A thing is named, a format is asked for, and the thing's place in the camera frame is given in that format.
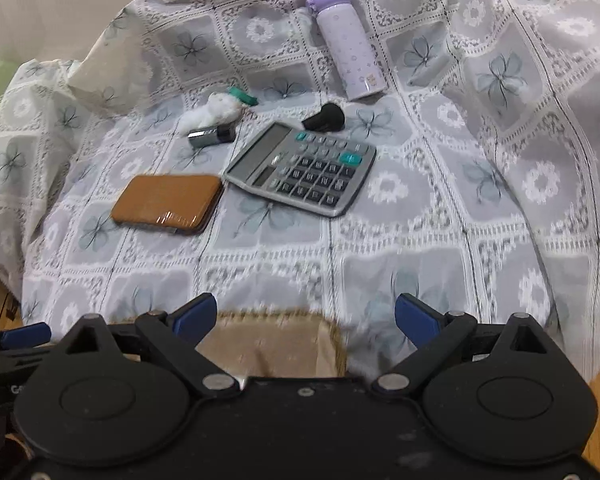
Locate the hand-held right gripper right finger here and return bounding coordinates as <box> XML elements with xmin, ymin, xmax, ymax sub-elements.
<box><xmin>371</xmin><ymin>294</ymin><xmax>552</xmax><ymax>397</ymax></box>

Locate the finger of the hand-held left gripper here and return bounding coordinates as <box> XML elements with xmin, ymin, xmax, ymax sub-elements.
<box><xmin>0</xmin><ymin>323</ymin><xmax>56</xmax><ymax>361</ymax></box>

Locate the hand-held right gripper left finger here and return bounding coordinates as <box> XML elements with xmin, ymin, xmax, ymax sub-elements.
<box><xmin>55</xmin><ymin>292</ymin><xmax>242</xmax><ymax>397</ymax></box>

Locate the woven basket with beige liner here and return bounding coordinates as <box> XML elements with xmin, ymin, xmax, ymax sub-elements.
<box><xmin>197</xmin><ymin>309</ymin><xmax>348</xmax><ymax>378</ymax></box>

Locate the white plush toy green hat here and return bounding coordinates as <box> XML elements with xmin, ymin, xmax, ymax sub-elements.
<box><xmin>180</xmin><ymin>87</ymin><xmax>258</xmax><ymax>136</ymax></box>

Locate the brown textured case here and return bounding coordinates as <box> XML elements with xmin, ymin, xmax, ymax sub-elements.
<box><xmin>110</xmin><ymin>174</ymin><xmax>226</xmax><ymax>235</ymax></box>

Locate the white lace floral tablecloth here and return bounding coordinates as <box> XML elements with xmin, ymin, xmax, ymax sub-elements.
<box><xmin>0</xmin><ymin>0</ymin><xmax>600</xmax><ymax>386</ymax></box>

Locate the grey desk calculator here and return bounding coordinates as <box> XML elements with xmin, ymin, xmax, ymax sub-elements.
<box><xmin>222</xmin><ymin>122</ymin><xmax>378</xmax><ymax>218</ymax></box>

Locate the small silver and black cylinder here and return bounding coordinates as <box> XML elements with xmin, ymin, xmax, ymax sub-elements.
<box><xmin>187</xmin><ymin>126</ymin><xmax>236</xmax><ymax>149</ymax></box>

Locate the small black object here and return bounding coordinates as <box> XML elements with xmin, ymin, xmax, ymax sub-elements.
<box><xmin>301</xmin><ymin>102</ymin><xmax>346</xmax><ymax>132</ymax></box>

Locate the purple patterned water bottle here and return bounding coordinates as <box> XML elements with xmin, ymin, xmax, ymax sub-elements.
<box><xmin>306</xmin><ymin>0</ymin><xmax>385</xmax><ymax>101</ymax></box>

